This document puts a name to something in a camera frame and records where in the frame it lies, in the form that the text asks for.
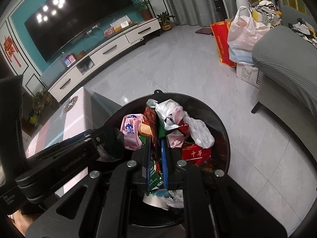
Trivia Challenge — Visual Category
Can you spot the white pink plastic bag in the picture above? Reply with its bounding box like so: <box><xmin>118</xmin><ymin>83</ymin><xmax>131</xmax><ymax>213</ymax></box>
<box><xmin>227</xmin><ymin>6</ymin><xmax>271</xmax><ymax>64</ymax></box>

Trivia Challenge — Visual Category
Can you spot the black tower appliance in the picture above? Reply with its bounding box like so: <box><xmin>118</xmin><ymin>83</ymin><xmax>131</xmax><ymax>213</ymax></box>
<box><xmin>213</xmin><ymin>0</ymin><xmax>228</xmax><ymax>21</ymax></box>

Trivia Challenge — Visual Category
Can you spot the white paper cup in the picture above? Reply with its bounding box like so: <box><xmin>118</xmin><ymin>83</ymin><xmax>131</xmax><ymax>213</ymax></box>
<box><xmin>143</xmin><ymin>189</ymin><xmax>170</xmax><ymax>211</ymax></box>

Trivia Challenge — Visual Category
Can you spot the small red blue box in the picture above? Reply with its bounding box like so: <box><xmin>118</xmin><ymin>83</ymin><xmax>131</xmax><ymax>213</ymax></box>
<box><xmin>63</xmin><ymin>54</ymin><xmax>76</xmax><ymax>68</ymax></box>

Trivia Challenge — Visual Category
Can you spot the potted plant by cabinet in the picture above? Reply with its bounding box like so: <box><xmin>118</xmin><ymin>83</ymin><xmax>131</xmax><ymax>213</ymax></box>
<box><xmin>133</xmin><ymin>0</ymin><xmax>153</xmax><ymax>21</ymax></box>

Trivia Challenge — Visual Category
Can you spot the red Chinese knot decoration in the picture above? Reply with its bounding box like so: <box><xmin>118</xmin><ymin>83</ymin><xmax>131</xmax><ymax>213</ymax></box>
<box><xmin>3</xmin><ymin>36</ymin><xmax>21</xmax><ymax>68</ymax></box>

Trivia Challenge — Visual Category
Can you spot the red orange shopping bag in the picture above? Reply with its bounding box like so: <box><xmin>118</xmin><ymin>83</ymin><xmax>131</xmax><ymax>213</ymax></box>
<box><xmin>211</xmin><ymin>20</ymin><xmax>236</xmax><ymax>68</ymax></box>

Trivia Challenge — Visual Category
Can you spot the pile of clothes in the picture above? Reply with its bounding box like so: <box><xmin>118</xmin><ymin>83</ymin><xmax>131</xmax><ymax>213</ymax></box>
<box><xmin>251</xmin><ymin>0</ymin><xmax>282</xmax><ymax>28</ymax></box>

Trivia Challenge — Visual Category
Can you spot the black television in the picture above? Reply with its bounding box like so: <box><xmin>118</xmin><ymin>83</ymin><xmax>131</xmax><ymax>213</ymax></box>
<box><xmin>24</xmin><ymin>0</ymin><xmax>133</xmax><ymax>61</ymax></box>

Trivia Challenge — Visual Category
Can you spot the potted plant in corner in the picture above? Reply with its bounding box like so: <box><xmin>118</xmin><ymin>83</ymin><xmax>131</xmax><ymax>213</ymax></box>
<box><xmin>156</xmin><ymin>11</ymin><xmax>175</xmax><ymax>32</ymax></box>

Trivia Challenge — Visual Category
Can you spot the white cardboard box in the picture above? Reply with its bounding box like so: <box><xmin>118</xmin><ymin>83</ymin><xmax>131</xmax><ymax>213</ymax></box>
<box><xmin>236</xmin><ymin>62</ymin><xmax>263</xmax><ymax>88</ymax></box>

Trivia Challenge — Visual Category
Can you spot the black round trash bin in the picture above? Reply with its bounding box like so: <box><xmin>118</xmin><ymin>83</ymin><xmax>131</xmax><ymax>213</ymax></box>
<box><xmin>104</xmin><ymin>90</ymin><xmax>230</xmax><ymax>236</ymax></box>

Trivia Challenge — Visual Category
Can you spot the green red wafer snack bag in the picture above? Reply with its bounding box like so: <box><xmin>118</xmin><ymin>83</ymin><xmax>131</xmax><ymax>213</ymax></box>
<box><xmin>139</xmin><ymin>99</ymin><xmax>170</xmax><ymax>195</ymax></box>

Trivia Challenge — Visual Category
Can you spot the crumpled white tissue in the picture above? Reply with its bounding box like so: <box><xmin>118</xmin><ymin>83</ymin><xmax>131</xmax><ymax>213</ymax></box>
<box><xmin>169</xmin><ymin>190</ymin><xmax>184</xmax><ymax>208</ymax></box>

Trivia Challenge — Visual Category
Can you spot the checked table cloth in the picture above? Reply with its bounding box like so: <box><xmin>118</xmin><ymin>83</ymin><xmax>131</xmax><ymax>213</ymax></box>
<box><xmin>24</xmin><ymin>86</ymin><xmax>119</xmax><ymax>199</ymax></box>

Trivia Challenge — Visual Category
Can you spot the large left potted plant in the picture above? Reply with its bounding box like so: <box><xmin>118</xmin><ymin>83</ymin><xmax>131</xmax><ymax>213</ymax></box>
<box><xmin>28</xmin><ymin>90</ymin><xmax>54</xmax><ymax>126</ymax></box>

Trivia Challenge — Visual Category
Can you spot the white TV cabinet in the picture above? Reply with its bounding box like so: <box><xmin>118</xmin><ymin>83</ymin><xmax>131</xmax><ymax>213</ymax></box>
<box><xmin>48</xmin><ymin>18</ymin><xmax>161</xmax><ymax>102</ymax></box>

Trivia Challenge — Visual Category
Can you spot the grey sofa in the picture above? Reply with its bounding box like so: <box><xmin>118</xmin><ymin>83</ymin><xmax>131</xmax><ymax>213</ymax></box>
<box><xmin>252</xmin><ymin>5</ymin><xmax>316</xmax><ymax>143</ymax></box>

